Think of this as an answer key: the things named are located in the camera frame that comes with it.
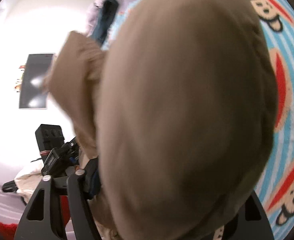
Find tan puffer jacket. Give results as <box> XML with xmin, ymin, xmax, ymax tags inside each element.
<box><xmin>46</xmin><ymin>0</ymin><xmax>278</xmax><ymax>239</ymax></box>

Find monkey print striped blanket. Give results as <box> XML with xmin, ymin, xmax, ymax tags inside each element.
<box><xmin>101</xmin><ymin>0</ymin><xmax>294</xmax><ymax>240</ymax></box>

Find red flower decoration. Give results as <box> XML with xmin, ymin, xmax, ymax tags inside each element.
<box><xmin>14</xmin><ymin>64</ymin><xmax>26</xmax><ymax>93</ymax></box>

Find folded dark blue jeans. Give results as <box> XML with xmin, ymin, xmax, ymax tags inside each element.
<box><xmin>90</xmin><ymin>0</ymin><xmax>119</xmax><ymax>46</ymax></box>

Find wall mounted television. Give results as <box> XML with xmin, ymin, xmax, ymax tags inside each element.
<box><xmin>19</xmin><ymin>54</ymin><xmax>54</xmax><ymax>109</ymax></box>

